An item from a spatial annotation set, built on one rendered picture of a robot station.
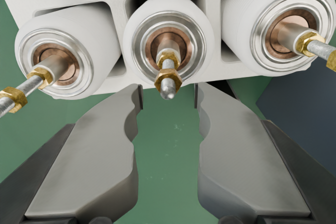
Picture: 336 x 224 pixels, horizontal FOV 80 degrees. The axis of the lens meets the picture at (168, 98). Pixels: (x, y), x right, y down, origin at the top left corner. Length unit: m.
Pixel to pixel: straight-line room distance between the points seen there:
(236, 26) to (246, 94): 0.34
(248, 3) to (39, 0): 0.24
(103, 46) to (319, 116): 0.36
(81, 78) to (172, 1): 0.12
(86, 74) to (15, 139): 0.55
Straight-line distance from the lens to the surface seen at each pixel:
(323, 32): 0.25
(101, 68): 0.23
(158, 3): 0.20
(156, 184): 0.76
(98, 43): 0.23
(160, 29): 0.20
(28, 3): 0.32
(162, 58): 0.17
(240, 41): 0.22
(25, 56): 0.26
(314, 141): 0.42
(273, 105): 0.52
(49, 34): 0.23
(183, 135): 0.60
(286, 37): 0.22
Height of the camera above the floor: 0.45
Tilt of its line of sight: 60 degrees down
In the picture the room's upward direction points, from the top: 179 degrees counter-clockwise
